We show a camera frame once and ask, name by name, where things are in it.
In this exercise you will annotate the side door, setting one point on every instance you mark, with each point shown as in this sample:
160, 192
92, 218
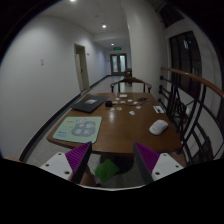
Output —
81, 67

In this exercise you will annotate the wooden table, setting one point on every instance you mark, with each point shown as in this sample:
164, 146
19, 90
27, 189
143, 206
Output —
119, 130

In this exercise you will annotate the wooden chair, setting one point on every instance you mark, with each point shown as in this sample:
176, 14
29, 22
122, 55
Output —
146, 86

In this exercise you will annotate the black laptop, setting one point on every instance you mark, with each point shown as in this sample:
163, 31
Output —
90, 103

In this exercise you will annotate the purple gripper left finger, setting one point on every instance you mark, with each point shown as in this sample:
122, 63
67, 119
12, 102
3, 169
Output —
70, 166

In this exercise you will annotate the green exit sign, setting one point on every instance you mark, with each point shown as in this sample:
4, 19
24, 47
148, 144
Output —
117, 48

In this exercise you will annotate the glass double door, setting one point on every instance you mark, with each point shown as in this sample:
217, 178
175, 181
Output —
118, 64

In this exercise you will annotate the white computer mouse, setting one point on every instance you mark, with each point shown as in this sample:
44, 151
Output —
158, 127

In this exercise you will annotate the green paper on floor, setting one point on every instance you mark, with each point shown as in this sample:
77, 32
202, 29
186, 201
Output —
106, 170

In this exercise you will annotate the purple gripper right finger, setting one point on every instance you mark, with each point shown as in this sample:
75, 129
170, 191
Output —
152, 165

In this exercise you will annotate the small black box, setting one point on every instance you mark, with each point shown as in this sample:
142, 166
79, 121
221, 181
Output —
108, 104

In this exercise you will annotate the white card with print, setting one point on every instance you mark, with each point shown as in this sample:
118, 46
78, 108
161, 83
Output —
158, 109

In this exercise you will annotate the green mouse pad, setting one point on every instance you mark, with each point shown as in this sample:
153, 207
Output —
78, 129

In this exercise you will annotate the wooden handrail with black bars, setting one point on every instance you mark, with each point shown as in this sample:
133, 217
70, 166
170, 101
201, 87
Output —
192, 105

